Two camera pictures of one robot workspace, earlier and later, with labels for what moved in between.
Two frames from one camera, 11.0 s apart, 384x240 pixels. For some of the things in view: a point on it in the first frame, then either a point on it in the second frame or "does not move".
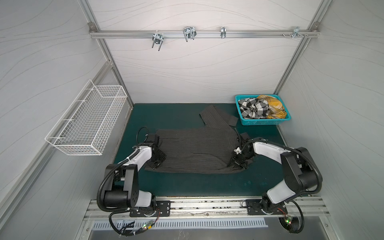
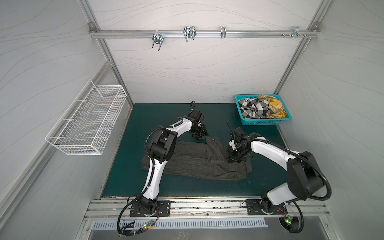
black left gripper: [162, 157] → [203, 133]
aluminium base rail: [214, 208] does not move
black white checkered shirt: [254, 108] does not move
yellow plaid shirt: [276, 110] does not move
